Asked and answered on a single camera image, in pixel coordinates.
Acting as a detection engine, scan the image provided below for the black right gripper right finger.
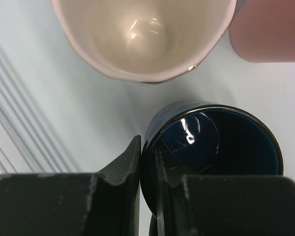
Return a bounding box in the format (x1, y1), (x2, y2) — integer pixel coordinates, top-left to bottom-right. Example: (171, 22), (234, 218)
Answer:
(154, 147), (295, 236)

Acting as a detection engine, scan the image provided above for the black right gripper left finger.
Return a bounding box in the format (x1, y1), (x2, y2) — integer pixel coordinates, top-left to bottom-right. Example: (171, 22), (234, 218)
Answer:
(0, 136), (141, 236)

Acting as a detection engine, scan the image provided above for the dark blue ceramic mug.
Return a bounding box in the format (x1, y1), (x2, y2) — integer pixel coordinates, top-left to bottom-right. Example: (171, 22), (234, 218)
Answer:
(140, 100), (284, 236)

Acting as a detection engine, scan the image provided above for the white ceramic mug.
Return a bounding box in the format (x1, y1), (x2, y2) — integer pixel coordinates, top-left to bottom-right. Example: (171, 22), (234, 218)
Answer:
(52, 0), (237, 83)

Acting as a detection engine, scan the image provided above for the pink plastic cup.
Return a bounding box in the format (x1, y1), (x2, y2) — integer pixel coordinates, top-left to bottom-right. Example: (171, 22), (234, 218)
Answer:
(229, 0), (295, 62)

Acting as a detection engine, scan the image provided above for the white wire dish rack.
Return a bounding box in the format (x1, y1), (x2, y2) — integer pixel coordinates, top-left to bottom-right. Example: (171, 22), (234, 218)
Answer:
(0, 45), (81, 173)

